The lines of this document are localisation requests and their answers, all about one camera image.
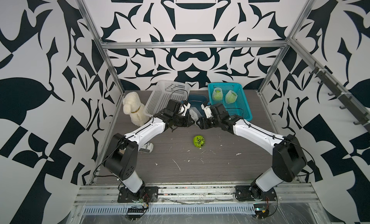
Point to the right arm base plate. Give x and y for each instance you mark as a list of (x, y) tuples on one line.
[(253, 192)]

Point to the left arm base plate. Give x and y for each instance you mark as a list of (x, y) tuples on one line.
[(144, 194)]

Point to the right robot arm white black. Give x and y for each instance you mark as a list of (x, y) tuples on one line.
[(288, 158)]

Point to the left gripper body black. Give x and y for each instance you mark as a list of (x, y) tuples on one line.
[(180, 121)]

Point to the right green circuit board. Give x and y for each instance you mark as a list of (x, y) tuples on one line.
[(261, 211)]

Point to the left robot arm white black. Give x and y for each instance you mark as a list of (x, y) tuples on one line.
[(122, 153)]

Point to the dark blue plastic tub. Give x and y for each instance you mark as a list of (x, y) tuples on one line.
[(196, 100)]

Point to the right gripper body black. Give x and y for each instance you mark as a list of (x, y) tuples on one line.
[(207, 123)]

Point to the white plush dog toy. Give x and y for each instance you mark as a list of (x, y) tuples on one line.
[(133, 107)]

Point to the white foam net sleeve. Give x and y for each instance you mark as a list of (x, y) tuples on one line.
[(215, 90)]

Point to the black wall hook rail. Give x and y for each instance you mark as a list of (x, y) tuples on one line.
[(348, 100)]

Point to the green custard apple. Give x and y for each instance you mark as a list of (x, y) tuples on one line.
[(231, 98), (199, 141), (217, 95)]

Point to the patterned small pouch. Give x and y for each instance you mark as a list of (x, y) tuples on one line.
[(147, 148)]

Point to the white perforated plastic basket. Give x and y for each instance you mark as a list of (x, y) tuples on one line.
[(164, 91)]

